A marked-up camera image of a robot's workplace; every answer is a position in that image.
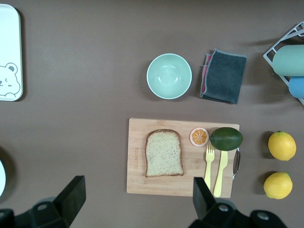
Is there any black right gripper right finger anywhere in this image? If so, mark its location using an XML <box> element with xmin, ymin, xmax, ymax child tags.
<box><xmin>190</xmin><ymin>177</ymin><xmax>247</xmax><ymax>228</ymax></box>

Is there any wooden cutting board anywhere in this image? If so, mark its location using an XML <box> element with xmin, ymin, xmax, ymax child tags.
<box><xmin>126</xmin><ymin>117</ymin><xmax>241</xmax><ymax>199</ymax></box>

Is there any grey pink folded cloth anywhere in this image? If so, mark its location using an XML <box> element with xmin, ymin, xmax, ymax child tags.
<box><xmin>199</xmin><ymin>48</ymin><xmax>247</xmax><ymax>105</ymax></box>

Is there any speckled wholegrain bread slice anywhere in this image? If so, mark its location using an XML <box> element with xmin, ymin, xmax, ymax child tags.
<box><xmin>144</xmin><ymin>129</ymin><xmax>184</xmax><ymax>178</ymax></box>

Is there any orange fruit slice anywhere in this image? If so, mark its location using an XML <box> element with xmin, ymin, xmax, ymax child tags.
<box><xmin>189</xmin><ymin>127</ymin><xmax>210</xmax><ymax>148</ymax></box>

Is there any white wire rack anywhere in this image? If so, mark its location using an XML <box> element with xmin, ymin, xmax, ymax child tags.
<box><xmin>262</xmin><ymin>21</ymin><xmax>304</xmax><ymax>105</ymax></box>

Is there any yellow lemon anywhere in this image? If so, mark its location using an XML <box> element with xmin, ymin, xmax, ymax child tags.
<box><xmin>263</xmin><ymin>171</ymin><xmax>294</xmax><ymax>200</ymax></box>
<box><xmin>267</xmin><ymin>130</ymin><xmax>297</xmax><ymax>162</ymax></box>

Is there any cream bear print tray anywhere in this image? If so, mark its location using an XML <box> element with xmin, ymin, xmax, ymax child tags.
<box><xmin>0</xmin><ymin>3</ymin><xmax>24</xmax><ymax>102</ymax></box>

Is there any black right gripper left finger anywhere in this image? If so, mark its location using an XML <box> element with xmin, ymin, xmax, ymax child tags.
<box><xmin>14</xmin><ymin>175</ymin><xmax>86</xmax><ymax>228</ymax></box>

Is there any mint green bowl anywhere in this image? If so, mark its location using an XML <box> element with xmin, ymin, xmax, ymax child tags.
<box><xmin>146</xmin><ymin>53</ymin><xmax>193</xmax><ymax>100</ymax></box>

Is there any blue cup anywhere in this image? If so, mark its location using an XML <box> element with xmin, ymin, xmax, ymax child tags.
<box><xmin>288</xmin><ymin>76</ymin><xmax>304</xmax><ymax>99</ymax></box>

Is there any sage green cup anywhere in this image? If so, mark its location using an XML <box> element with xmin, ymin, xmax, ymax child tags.
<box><xmin>272</xmin><ymin>44</ymin><xmax>304</xmax><ymax>77</ymax></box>

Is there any yellow plastic fork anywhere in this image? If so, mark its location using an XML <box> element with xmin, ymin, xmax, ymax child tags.
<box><xmin>203</xmin><ymin>144</ymin><xmax>216</xmax><ymax>190</ymax></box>

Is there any dark green avocado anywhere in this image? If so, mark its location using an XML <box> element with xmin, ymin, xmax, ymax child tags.
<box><xmin>209</xmin><ymin>127</ymin><xmax>244</xmax><ymax>152</ymax></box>

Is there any white round plate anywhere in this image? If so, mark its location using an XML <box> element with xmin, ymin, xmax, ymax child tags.
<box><xmin>0</xmin><ymin>158</ymin><xmax>7</xmax><ymax>198</ymax></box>

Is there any yellow plastic knife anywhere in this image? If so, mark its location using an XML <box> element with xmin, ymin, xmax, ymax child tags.
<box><xmin>213</xmin><ymin>149</ymin><xmax>228</xmax><ymax>198</ymax></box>

